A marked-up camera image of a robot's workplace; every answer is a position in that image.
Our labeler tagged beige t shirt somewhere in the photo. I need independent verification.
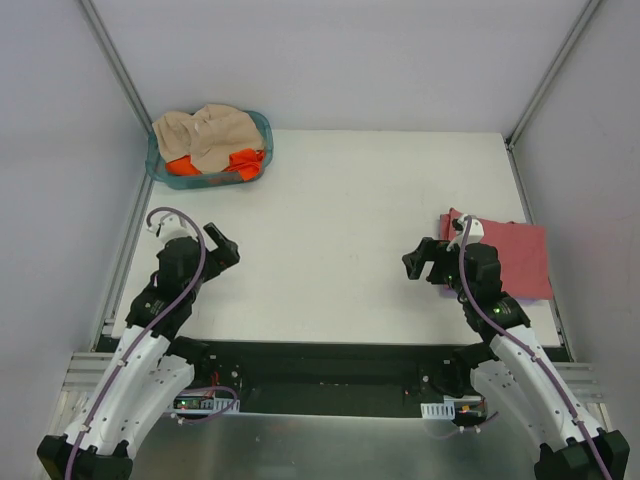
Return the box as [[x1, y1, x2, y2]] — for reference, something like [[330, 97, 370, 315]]
[[152, 104, 266, 174]]

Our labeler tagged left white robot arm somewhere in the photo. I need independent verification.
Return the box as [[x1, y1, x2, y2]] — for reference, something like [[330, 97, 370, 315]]
[[37, 215, 240, 479]]

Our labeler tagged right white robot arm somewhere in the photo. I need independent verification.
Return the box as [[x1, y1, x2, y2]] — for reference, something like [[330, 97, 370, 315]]
[[402, 237, 630, 479]]

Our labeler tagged folded red t shirt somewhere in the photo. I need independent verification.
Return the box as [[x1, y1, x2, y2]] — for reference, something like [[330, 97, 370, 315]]
[[439, 207, 554, 301]]

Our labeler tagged orange t shirt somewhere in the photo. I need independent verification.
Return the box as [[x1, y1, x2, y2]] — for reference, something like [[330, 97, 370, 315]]
[[166, 149, 266, 182]]

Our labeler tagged teal plastic basket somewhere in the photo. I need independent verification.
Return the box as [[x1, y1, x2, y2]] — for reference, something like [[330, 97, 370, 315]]
[[145, 110, 274, 190]]

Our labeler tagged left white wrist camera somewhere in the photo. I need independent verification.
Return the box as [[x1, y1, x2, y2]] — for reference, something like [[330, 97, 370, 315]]
[[147, 213, 190, 244]]

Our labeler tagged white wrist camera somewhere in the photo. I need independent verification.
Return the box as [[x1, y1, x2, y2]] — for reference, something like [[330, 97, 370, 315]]
[[147, 213, 190, 244], [446, 214, 485, 251]]

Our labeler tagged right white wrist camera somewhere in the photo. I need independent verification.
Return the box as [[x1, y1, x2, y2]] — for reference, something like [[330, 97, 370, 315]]
[[446, 214, 485, 251]]

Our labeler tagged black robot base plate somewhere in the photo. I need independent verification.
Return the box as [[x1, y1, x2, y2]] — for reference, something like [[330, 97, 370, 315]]
[[94, 335, 506, 419]]

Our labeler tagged right aluminium frame post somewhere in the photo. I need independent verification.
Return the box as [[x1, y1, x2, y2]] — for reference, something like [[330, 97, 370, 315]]
[[504, 0, 609, 151]]

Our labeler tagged aluminium frame post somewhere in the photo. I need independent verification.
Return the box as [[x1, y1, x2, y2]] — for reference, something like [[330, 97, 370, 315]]
[[504, 0, 609, 151], [76, 0, 152, 135]]

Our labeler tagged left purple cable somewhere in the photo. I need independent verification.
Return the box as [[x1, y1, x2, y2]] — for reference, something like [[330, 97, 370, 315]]
[[64, 207, 207, 480]]

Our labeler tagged left aluminium frame post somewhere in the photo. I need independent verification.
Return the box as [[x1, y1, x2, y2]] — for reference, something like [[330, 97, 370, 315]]
[[76, 0, 152, 135]]

